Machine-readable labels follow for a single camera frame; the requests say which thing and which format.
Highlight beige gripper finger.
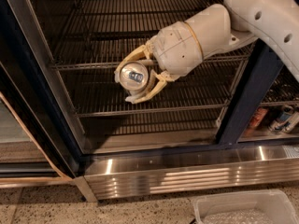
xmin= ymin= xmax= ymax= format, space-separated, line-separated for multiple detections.
xmin=125 ymin=70 xmax=175 ymax=104
xmin=114 ymin=45 xmax=152 ymax=82

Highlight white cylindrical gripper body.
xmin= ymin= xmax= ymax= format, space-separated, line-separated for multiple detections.
xmin=149 ymin=4 xmax=231 ymax=80

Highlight silver redbull can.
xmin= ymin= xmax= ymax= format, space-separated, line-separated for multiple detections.
xmin=116 ymin=62 xmax=150 ymax=94

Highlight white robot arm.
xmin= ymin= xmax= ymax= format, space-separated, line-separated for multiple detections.
xmin=115 ymin=0 xmax=299 ymax=104

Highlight dark blue fridge pillar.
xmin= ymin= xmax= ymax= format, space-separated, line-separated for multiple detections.
xmin=216 ymin=40 xmax=283 ymax=147

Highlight red can right compartment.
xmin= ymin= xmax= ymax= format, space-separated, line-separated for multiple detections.
xmin=244 ymin=107 xmax=268 ymax=135

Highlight stainless steel fridge base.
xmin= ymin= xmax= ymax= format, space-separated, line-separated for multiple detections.
xmin=74 ymin=144 xmax=299 ymax=202

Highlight white blue can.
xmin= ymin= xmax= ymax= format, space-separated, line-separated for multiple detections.
xmin=269 ymin=105 xmax=294 ymax=132

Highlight open glass fridge door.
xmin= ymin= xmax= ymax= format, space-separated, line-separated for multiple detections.
xmin=0 ymin=0 xmax=80 ymax=185

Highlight white can far right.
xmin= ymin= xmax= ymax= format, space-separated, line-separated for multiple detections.
xmin=283 ymin=107 xmax=299 ymax=133

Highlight clear plastic bin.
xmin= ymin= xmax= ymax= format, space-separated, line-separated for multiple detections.
xmin=193 ymin=189 xmax=299 ymax=224

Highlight bottom wire fridge shelf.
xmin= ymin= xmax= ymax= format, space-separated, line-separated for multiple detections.
xmin=73 ymin=63 xmax=235 ymax=119

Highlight wire fridge shelf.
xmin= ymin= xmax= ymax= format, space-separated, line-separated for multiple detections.
xmin=50 ymin=28 xmax=255 ymax=72
xmin=66 ymin=0 xmax=222 ymax=40
xmin=73 ymin=63 xmax=235 ymax=119

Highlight upper wire fridge shelf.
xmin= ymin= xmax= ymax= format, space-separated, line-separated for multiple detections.
xmin=66 ymin=0 xmax=222 ymax=40

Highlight middle wire fridge shelf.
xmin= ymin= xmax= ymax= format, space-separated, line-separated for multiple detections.
xmin=50 ymin=28 xmax=255 ymax=72

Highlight right compartment wire shelf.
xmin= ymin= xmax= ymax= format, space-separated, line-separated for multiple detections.
xmin=261 ymin=67 xmax=299 ymax=106

